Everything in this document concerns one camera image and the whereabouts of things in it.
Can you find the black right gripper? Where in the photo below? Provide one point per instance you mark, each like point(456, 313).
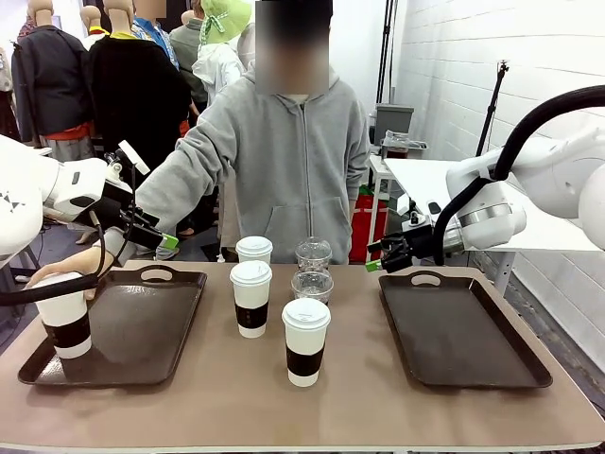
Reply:
point(418, 241)

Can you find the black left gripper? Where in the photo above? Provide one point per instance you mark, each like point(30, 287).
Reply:
point(115, 205)

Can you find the clear plastic domed cup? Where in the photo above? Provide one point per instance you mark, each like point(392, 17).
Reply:
point(313, 253)
point(313, 284)

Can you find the white paper coffee cup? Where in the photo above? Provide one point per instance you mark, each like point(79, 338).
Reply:
point(254, 249)
point(251, 298)
point(63, 317)
point(305, 345)

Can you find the person's right forearm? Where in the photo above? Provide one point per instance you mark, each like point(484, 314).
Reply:
point(146, 208)

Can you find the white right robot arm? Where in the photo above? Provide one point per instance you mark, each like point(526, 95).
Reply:
point(543, 184)

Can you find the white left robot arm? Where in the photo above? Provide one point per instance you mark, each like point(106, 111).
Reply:
point(28, 189)

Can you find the dark brown serving tray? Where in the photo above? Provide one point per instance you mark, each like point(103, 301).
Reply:
point(137, 326)
point(458, 331)

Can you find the tray of clutter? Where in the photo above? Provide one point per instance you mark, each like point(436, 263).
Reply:
point(402, 144)

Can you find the person's left hand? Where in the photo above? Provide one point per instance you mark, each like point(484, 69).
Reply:
point(352, 210)

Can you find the person's right hand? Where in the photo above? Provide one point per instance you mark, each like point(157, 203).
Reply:
point(75, 265)

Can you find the red bag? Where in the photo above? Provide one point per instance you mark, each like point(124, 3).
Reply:
point(371, 222)

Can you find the white side table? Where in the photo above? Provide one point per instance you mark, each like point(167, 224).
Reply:
point(425, 179)

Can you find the person in grey hoodie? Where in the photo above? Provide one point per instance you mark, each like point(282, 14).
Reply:
point(293, 179)

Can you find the grey plastic bin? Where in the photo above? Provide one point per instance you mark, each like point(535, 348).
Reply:
point(393, 124)

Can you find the mannequin in black coat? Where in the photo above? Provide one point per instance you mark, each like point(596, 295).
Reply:
point(137, 99)

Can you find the white hooded jacket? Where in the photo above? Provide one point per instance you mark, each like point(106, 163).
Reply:
point(217, 66)

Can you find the grey-green jacket mannequin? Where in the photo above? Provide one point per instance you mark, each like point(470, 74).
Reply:
point(186, 52)

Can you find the black tripod stand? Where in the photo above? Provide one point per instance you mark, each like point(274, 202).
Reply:
point(491, 109)

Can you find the mannequin in dark jacket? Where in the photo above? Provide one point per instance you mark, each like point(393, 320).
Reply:
point(47, 85)

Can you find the person in blue shirt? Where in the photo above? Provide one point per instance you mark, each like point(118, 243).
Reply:
point(158, 35)

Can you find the mannequin in white shirt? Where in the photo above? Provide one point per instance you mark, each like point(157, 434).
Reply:
point(247, 45)

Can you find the black vertical poles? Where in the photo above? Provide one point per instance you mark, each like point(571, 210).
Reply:
point(386, 47)

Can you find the mannequin with yellow collar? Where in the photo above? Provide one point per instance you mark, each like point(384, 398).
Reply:
point(92, 26)

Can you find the green bucket hat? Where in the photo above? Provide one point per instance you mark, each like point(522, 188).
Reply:
point(224, 19)

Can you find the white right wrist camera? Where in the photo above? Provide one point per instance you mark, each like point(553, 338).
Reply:
point(416, 210)

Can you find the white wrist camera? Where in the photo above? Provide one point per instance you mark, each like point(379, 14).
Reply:
point(134, 157)
point(416, 210)

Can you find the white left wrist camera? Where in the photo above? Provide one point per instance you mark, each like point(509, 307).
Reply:
point(134, 157)

